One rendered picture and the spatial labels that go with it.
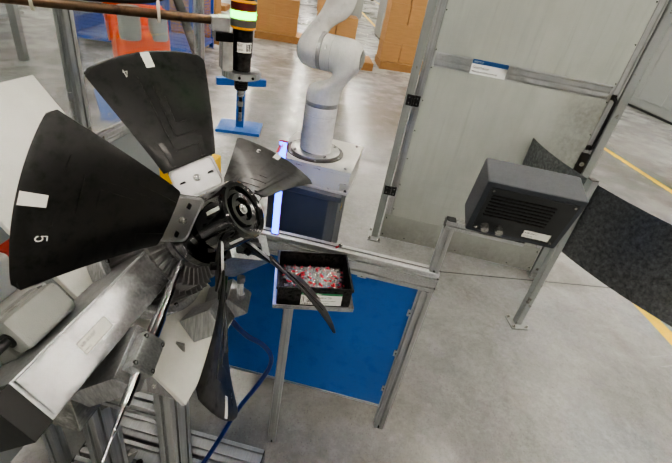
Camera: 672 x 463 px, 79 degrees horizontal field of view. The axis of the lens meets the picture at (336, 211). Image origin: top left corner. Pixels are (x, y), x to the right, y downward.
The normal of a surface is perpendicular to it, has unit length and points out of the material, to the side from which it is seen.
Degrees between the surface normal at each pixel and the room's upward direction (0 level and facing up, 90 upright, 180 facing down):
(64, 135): 67
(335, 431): 0
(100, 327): 50
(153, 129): 55
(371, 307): 90
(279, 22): 90
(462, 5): 90
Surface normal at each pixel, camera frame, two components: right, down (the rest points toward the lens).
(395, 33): 0.07, 0.52
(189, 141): 0.36, -0.13
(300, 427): 0.15, -0.85
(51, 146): 0.84, 0.07
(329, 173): -0.22, 0.48
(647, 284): -0.84, 0.16
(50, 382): 0.84, -0.37
